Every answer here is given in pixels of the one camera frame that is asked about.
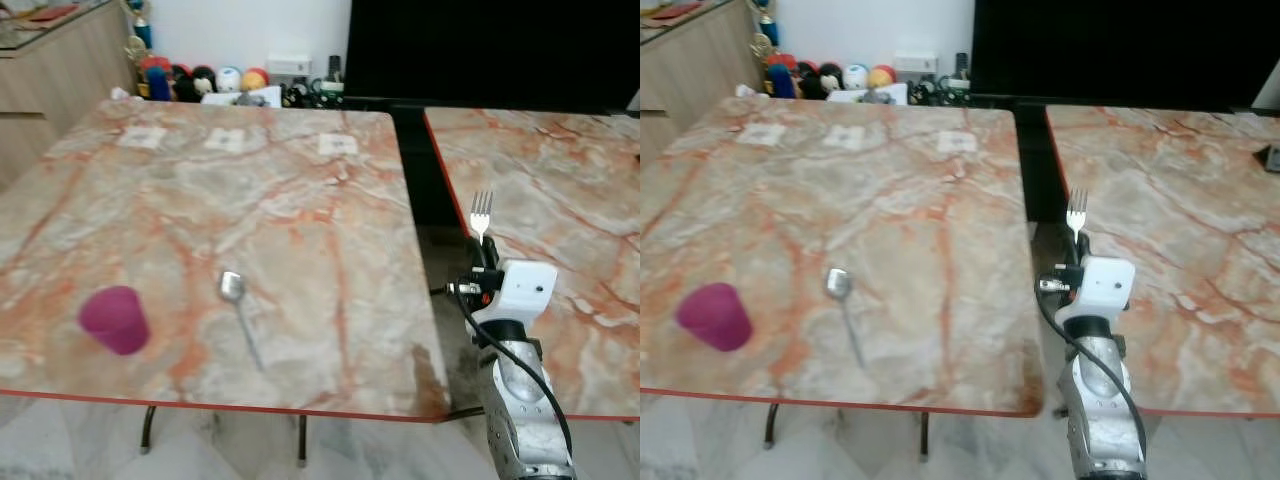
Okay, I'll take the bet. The black television screen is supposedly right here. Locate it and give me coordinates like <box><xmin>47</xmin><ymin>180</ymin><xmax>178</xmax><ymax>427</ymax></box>
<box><xmin>970</xmin><ymin>0</ymin><xmax>1280</xmax><ymax>113</ymax></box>
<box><xmin>343</xmin><ymin>0</ymin><xmax>641</xmax><ymax>113</ymax></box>

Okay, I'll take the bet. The magenta plastic cup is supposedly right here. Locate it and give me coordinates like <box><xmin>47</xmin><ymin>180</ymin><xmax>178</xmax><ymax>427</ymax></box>
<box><xmin>78</xmin><ymin>285</ymin><xmax>152</xmax><ymax>357</ymax></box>
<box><xmin>675</xmin><ymin>282</ymin><xmax>754</xmax><ymax>353</ymax></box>

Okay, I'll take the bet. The silver metal spoon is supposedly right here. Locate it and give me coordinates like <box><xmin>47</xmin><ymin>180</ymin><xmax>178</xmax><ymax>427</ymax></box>
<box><xmin>824</xmin><ymin>267</ymin><xmax>870</xmax><ymax>369</ymax></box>
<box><xmin>218</xmin><ymin>270</ymin><xmax>267</xmax><ymax>373</ymax></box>

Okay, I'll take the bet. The light wooden cabinet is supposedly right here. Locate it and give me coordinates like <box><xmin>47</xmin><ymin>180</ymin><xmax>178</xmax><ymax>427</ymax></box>
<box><xmin>640</xmin><ymin>0</ymin><xmax>765</xmax><ymax>183</ymax></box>
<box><xmin>0</xmin><ymin>0</ymin><xmax>138</xmax><ymax>193</ymax></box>

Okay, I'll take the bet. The white paper card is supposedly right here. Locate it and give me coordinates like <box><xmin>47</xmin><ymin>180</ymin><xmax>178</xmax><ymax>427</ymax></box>
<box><xmin>200</xmin><ymin>87</ymin><xmax>284</xmax><ymax>109</ymax></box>
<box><xmin>827</xmin><ymin>84</ymin><xmax>910</xmax><ymax>106</ymax></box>

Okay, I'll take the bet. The red flat item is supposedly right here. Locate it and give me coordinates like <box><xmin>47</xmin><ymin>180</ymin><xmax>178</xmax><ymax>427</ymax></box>
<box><xmin>18</xmin><ymin>3</ymin><xmax>87</xmax><ymax>24</ymax></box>
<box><xmin>645</xmin><ymin>1</ymin><xmax>707</xmax><ymax>21</ymax></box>

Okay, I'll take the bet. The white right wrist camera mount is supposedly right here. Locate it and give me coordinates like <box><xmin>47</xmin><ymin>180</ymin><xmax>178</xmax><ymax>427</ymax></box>
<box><xmin>470</xmin><ymin>259</ymin><xmax>559</xmax><ymax>327</ymax></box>
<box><xmin>1058</xmin><ymin>255</ymin><xmax>1137</xmax><ymax>322</ymax></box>

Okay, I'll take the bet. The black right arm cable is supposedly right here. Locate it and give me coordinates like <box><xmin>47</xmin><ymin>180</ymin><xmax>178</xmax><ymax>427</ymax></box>
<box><xmin>449</xmin><ymin>282</ymin><xmax>575</xmax><ymax>463</ymax></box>
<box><xmin>1034</xmin><ymin>278</ymin><xmax>1149</xmax><ymax>463</ymax></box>

